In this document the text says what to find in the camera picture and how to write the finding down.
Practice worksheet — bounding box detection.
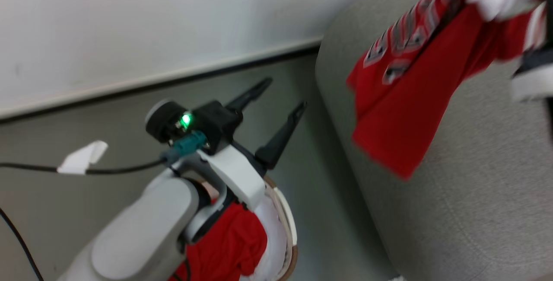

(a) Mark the white paper cable tag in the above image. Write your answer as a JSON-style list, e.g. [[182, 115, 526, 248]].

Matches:
[[57, 140, 109, 175]]

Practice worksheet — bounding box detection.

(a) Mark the plain red garment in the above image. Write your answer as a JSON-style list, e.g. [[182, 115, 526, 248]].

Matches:
[[170, 200, 269, 281]]

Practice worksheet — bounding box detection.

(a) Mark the white wall skirting strip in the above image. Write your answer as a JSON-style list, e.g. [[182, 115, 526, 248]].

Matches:
[[0, 35, 324, 121]]

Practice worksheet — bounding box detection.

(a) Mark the round laundry basket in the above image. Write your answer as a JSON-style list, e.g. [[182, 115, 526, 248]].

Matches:
[[203, 176, 299, 281]]

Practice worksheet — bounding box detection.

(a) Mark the red jersey with grey lettering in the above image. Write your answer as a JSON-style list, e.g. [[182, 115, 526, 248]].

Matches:
[[346, 0, 553, 181]]

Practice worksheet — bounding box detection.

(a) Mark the grey fabric sofa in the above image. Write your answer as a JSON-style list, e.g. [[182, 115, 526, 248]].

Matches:
[[315, 0, 553, 281]]

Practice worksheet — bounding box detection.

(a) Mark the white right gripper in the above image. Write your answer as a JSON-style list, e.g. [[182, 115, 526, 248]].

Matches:
[[510, 48, 553, 102]]

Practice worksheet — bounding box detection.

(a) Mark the thin black cable teal plug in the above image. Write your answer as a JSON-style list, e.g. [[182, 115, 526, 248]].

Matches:
[[0, 130, 207, 175]]

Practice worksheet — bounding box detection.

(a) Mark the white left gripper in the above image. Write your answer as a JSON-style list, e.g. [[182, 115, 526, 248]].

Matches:
[[197, 77, 308, 211]]

